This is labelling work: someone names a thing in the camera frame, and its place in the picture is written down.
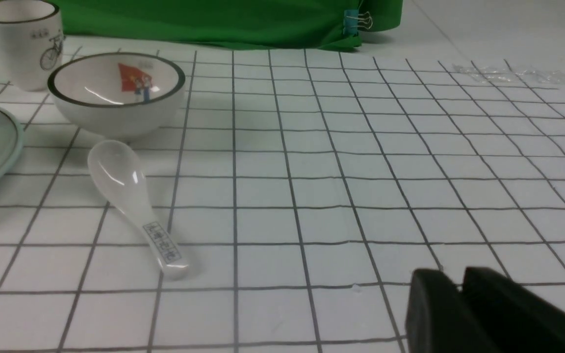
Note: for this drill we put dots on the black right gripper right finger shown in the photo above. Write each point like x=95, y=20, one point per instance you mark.
x=516, y=320

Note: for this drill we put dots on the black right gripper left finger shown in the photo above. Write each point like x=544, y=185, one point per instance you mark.
x=439, y=321

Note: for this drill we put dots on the white grid tablecloth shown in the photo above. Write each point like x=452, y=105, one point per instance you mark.
x=304, y=187

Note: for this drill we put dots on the clear plastic wrapper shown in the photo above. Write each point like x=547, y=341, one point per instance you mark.
x=509, y=74

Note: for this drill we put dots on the blue binder clip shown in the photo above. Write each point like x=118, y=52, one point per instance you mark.
x=354, y=20

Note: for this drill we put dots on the green backdrop cloth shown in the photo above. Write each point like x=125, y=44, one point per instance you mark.
x=233, y=24

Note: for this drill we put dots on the white spoon with label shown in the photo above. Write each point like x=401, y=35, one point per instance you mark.
x=117, y=173

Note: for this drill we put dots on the black-rimmed cartoon bowl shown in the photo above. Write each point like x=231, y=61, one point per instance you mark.
x=118, y=95

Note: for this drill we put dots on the white black-rimmed cup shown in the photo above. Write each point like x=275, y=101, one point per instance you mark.
x=31, y=42

